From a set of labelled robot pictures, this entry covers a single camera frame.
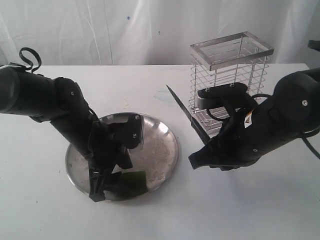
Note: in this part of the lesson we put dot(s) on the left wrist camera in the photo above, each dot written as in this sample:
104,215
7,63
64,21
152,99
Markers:
126,128

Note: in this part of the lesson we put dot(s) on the chrome wire utensil holder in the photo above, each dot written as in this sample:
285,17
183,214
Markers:
240,57

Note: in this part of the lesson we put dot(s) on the green jalapeno pepper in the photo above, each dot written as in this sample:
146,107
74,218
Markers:
133,184

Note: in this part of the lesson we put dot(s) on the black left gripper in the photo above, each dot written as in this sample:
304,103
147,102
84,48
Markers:
90,138

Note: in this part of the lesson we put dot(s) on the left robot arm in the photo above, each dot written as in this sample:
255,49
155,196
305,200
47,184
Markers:
60,101

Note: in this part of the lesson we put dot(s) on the round stainless steel plate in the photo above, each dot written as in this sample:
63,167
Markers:
157,158

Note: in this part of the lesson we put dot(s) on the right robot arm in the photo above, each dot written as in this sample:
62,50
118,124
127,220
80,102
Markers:
296,107

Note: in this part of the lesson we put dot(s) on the white backdrop curtain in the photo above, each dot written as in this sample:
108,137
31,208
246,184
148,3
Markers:
152,32

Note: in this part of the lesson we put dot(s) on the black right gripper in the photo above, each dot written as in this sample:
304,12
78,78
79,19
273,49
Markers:
244,138

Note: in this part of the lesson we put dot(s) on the black handled knife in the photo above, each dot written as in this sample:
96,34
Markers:
190,115

